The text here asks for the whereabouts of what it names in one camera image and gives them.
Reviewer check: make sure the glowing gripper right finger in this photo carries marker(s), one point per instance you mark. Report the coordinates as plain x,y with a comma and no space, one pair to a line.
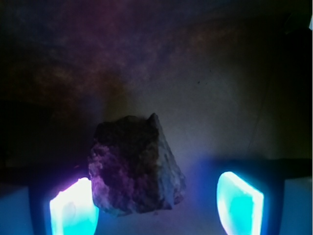
266,197

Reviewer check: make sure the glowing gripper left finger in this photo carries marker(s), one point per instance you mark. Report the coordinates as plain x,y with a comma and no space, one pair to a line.
46,200

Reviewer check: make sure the dark grey rock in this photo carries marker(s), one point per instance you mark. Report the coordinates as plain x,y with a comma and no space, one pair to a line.
132,168

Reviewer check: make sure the brown paper bag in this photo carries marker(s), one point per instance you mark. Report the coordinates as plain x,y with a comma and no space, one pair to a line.
226,81

